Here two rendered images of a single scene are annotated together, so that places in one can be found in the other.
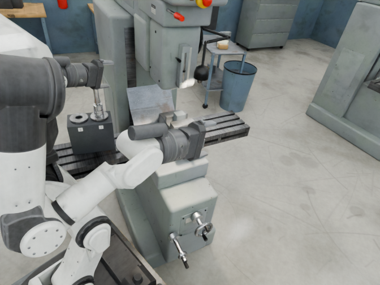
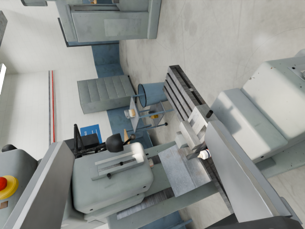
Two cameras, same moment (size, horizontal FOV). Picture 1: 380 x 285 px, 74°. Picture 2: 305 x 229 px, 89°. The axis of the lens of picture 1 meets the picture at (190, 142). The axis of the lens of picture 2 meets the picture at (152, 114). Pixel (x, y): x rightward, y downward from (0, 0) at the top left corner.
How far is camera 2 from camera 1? 0.70 m
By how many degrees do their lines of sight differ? 20
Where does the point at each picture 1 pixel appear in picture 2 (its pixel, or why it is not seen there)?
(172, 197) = (295, 119)
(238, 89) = (155, 90)
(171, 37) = (85, 194)
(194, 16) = not seen: hidden behind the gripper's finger
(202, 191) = (267, 83)
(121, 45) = (135, 217)
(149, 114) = (193, 166)
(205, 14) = not seen: hidden behind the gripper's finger
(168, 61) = (116, 186)
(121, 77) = (166, 206)
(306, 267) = not seen: outside the picture
